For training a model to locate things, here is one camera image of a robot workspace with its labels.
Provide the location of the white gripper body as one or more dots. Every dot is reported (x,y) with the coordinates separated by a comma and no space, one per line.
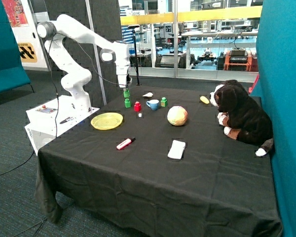
(124,80)

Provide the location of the green block with yellow face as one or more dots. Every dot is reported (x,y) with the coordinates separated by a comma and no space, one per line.
(163,102)

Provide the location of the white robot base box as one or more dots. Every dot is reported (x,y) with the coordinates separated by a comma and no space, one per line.
(51,119)

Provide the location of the white seashell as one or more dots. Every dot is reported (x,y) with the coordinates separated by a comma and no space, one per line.
(148,95)

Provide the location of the blue cup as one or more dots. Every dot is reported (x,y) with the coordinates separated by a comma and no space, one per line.
(153,104)

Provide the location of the yellow plastic plate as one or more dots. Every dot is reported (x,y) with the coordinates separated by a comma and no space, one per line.
(107,121)

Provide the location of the black tripod stand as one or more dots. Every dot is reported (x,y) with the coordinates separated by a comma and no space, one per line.
(133,27)

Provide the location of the red white marker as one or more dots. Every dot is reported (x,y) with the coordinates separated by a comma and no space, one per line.
(125,143)

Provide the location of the pastel soft ball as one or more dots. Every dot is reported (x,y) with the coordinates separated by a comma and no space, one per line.
(177,116)

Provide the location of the yellow lemon toy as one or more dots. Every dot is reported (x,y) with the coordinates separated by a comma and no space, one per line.
(204,100)

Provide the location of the white folded cloth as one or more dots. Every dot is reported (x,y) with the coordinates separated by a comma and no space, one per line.
(177,149)

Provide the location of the black tablecloth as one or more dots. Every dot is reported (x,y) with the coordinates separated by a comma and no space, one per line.
(219,188)

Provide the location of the teal sofa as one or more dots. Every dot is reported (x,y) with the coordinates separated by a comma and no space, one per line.
(12,73)

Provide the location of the plush dog toy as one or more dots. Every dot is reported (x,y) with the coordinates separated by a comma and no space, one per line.
(242,117)

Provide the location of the teal partition wall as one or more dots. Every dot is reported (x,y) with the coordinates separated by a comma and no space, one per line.
(276,50)

